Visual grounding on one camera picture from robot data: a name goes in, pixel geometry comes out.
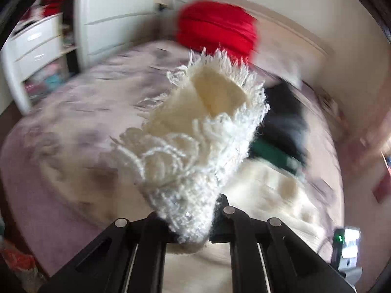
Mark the green garment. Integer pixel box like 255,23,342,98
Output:
249,137,303,176

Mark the black garment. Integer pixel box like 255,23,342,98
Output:
255,81,309,167

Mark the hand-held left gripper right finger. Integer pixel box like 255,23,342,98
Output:
209,193,358,293

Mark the white drawer unit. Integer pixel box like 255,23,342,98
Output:
0,14,66,114

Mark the orange plastic bag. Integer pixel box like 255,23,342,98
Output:
0,240,39,283

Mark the red pillow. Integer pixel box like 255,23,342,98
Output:
175,0,259,65

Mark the white wardrobe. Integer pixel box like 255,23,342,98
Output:
74,0,167,74

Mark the white fringed knitted garment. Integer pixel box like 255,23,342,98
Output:
111,48,339,293

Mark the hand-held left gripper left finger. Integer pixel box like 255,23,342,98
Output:
38,211,172,293

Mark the cream bed headboard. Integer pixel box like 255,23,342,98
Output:
253,4,337,98

